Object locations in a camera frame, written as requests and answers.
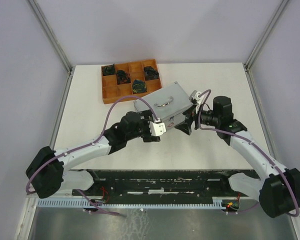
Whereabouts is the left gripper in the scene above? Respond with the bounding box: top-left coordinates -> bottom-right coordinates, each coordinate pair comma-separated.
126,109 -> 161,142

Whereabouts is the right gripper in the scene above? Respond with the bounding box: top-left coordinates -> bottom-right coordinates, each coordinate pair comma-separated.
174,102 -> 220,136

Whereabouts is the grey metal first aid box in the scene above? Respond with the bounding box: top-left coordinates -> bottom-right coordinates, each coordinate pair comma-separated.
133,82 -> 194,131

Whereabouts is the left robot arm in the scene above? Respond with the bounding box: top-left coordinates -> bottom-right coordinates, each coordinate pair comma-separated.
25,111 -> 167,199

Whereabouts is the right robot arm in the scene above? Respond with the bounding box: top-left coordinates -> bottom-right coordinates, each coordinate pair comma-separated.
180,93 -> 300,218

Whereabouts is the wooden compartment tray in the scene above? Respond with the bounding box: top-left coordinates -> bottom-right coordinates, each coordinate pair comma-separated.
101,59 -> 162,104

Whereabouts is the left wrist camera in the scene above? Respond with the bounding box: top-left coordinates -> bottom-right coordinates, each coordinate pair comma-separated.
149,118 -> 167,137

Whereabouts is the black strap bundle front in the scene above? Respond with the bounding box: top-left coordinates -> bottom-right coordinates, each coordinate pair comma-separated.
131,78 -> 148,95

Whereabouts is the black strap bundle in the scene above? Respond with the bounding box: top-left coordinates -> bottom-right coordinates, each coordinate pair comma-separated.
142,65 -> 160,81
116,70 -> 131,84
131,78 -> 148,95
102,64 -> 117,76

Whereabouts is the black strap bundle right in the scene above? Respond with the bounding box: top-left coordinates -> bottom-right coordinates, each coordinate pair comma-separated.
142,65 -> 160,81

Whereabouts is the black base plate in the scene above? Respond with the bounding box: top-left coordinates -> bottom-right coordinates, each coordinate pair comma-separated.
64,169 -> 261,203

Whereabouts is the black strap bundle far left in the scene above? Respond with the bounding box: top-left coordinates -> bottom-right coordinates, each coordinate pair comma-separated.
102,64 -> 117,76

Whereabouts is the white slotted cable duct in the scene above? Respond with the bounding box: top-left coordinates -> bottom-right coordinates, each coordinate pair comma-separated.
36,197 -> 226,210

